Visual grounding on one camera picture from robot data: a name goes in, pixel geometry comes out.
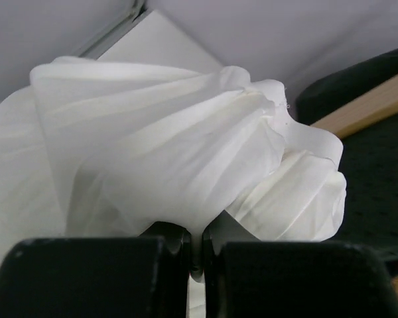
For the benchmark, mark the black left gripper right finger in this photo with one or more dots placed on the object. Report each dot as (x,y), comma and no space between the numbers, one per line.
(246,277)

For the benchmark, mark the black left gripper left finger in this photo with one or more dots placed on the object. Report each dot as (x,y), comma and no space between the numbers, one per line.
(144,276)

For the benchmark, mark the white pleated skirt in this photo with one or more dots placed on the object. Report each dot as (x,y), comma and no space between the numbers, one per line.
(94,148)

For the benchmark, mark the dark grey dotted garment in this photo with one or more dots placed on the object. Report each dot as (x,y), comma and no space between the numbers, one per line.
(370,157)

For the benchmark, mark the wooden clothes rack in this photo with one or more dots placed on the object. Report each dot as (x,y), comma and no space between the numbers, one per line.
(368,109)

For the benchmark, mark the aluminium frame post left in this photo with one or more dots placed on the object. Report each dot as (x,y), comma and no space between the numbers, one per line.
(103,40)

